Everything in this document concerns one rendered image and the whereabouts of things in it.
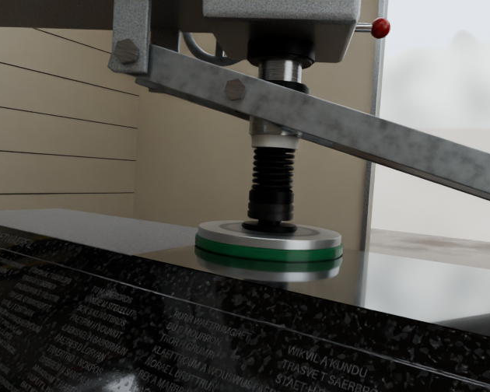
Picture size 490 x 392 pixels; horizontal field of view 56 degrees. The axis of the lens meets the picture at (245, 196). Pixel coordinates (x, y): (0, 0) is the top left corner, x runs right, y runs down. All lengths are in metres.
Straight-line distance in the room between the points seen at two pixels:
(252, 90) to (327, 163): 5.09
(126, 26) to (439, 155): 0.45
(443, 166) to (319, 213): 5.12
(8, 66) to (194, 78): 5.60
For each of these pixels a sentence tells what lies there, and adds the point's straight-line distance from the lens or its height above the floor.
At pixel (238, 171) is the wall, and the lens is 6.28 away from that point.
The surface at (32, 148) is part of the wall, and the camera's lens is 6.31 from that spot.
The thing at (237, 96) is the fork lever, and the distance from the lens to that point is 0.64.
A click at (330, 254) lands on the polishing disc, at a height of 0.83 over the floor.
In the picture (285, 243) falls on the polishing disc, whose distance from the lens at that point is 0.60.
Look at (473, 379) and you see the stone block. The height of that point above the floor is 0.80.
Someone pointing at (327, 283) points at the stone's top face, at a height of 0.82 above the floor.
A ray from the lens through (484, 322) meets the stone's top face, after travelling 0.44.
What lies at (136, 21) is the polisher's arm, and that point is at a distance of 0.68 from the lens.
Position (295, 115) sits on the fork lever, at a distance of 0.64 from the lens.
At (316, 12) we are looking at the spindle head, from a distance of 0.62.
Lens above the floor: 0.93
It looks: 3 degrees down
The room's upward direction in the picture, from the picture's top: 4 degrees clockwise
